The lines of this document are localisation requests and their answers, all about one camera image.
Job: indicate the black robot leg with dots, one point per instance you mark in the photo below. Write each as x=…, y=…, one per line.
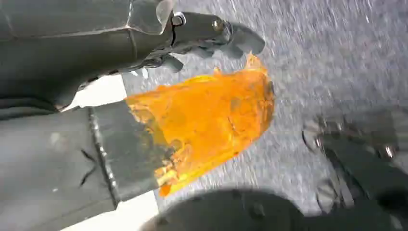
x=360, y=165

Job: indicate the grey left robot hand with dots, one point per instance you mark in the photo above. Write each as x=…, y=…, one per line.
x=57, y=150

